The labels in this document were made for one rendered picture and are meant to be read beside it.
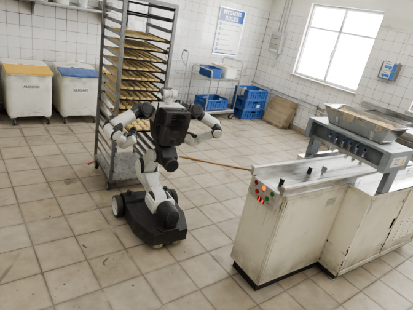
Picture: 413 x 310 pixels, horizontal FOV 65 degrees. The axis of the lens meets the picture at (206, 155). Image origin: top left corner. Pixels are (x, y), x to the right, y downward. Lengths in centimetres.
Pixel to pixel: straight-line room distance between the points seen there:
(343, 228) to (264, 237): 71
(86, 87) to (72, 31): 93
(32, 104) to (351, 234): 405
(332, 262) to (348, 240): 26
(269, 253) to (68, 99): 360
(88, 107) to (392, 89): 465
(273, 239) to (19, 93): 369
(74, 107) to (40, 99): 46
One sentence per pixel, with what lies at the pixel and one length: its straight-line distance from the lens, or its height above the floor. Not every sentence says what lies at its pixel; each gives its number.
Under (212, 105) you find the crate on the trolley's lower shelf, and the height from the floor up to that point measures 28.
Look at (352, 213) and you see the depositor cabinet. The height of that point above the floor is 64.
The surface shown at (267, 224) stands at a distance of 232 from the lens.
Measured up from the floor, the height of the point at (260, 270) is 21.
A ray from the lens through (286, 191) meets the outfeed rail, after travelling 213.
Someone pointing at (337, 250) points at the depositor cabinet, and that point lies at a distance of 288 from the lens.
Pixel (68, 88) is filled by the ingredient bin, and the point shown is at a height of 52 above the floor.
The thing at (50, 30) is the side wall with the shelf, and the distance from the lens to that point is 543.
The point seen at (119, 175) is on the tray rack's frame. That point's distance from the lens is 344.
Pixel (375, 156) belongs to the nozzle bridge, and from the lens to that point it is 266.
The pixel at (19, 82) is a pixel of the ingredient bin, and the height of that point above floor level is 59.
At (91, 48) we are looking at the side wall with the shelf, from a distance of 562.
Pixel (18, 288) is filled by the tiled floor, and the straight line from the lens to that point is 253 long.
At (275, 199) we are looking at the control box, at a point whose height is 79.
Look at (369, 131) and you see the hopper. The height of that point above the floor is 124.
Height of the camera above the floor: 178
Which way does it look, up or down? 23 degrees down
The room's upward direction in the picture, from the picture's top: 12 degrees clockwise
